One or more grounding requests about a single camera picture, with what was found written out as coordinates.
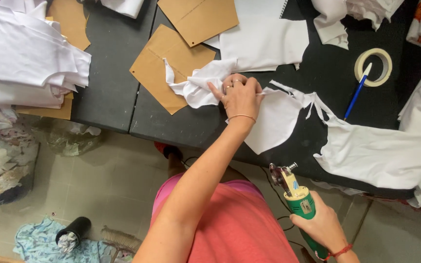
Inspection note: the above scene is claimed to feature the straw broom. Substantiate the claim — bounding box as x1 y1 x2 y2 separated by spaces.
100 226 142 263

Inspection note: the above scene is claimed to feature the thin gold bracelet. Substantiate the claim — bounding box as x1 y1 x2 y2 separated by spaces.
227 114 257 124

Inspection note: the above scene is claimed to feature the small white fabric piece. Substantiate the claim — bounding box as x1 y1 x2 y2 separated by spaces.
100 0 145 19

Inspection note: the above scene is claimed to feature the stack of folded white fabric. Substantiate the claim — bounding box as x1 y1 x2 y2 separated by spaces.
0 0 92 109

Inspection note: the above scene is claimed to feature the person's left hand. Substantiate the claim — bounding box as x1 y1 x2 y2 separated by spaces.
208 74 265 122

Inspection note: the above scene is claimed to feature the flat white fabric piece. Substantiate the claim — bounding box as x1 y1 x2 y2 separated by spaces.
203 0 310 72

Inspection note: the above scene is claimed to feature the curved white fabric cutout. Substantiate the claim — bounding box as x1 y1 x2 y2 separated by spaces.
226 87 303 155

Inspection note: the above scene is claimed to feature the large white fabric sheet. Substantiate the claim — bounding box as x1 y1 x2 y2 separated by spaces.
269 80 421 208

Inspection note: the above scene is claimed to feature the bunched white fabric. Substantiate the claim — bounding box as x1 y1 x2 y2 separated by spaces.
311 0 405 50

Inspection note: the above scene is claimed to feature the blue pen with white cap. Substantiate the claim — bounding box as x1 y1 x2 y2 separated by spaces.
344 62 373 121

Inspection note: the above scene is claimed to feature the white spiral notebook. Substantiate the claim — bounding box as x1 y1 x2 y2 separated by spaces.
234 0 289 19

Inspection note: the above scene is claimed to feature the heap of fabric scraps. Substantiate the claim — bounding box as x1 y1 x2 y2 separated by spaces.
0 107 40 209

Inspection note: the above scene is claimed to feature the person's pink shirt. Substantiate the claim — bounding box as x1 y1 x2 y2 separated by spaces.
150 173 300 263

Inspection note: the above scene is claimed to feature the brown cardboard sheet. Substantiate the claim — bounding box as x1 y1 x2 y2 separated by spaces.
15 92 74 121

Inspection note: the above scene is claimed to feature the clear plastic bag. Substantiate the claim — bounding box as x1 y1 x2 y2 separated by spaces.
31 116 102 158

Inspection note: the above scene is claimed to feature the brown cardboard pattern with hole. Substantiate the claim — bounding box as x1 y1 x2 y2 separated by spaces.
157 0 240 47

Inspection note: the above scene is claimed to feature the green electric fabric cutter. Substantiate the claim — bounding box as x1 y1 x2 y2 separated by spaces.
269 162 330 261

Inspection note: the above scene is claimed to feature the blue patterned fabric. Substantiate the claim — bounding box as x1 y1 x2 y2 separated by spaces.
13 217 134 263

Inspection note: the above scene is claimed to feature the large brown cardboard pattern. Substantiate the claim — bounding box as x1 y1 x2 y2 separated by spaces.
129 24 217 115

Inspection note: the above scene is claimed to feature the person's right hand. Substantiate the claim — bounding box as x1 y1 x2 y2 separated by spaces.
290 191 347 254

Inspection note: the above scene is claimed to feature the person's red shoe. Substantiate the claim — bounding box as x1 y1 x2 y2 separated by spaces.
153 141 184 161

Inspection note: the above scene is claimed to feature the curved brown cardboard pattern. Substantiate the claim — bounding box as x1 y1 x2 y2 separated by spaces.
45 0 91 51

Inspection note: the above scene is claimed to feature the black cylinder can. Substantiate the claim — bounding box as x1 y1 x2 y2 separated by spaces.
55 216 92 254

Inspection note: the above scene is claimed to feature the red string bracelet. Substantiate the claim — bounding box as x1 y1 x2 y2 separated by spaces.
315 243 354 261

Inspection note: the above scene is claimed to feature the masking tape roll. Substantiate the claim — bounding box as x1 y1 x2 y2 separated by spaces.
354 48 393 88

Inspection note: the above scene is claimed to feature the white fabric scrap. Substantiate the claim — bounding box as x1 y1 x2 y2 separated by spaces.
163 58 237 109

